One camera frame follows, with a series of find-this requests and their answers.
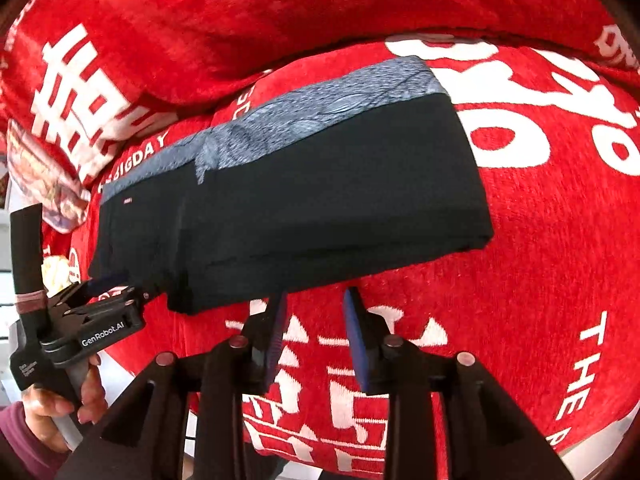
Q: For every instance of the maroon sleeved left forearm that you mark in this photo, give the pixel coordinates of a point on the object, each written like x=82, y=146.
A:
x=23, y=456

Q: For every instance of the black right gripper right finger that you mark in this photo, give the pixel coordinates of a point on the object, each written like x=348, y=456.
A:
x=487, y=435

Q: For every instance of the floral patterned pillow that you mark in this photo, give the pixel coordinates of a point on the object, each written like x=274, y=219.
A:
x=43, y=180

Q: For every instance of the black pants with grey waistband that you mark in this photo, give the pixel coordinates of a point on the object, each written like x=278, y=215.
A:
x=346, y=178

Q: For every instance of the red bedspread with white lettering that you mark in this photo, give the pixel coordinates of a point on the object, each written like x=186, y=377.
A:
x=550, y=305

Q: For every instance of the red and white folded quilt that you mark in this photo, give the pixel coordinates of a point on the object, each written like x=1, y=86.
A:
x=84, y=76

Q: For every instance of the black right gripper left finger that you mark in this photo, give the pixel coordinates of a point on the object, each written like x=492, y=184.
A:
x=142, y=435

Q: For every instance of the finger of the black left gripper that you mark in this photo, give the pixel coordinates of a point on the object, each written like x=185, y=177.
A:
x=99, y=286

